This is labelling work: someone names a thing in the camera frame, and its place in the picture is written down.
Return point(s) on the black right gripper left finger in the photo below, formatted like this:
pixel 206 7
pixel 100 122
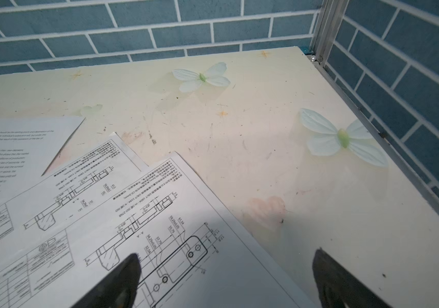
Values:
pixel 117 289

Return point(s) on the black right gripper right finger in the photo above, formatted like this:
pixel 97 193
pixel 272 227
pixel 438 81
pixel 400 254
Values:
pixel 337 287

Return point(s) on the technical drawing sheet lower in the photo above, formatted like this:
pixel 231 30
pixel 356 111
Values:
pixel 192 251

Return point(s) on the technical drawing sheet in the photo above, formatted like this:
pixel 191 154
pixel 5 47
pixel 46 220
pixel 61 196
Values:
pixel 66 195
pixel 192 251

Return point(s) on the technical drawing sheet upper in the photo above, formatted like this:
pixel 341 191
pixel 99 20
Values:
pixel 66 195

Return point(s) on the white text document sheet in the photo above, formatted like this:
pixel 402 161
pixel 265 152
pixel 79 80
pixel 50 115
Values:
pixel 28 146

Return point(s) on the aluminium corner post right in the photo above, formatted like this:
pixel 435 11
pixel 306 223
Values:
pixel 328 24

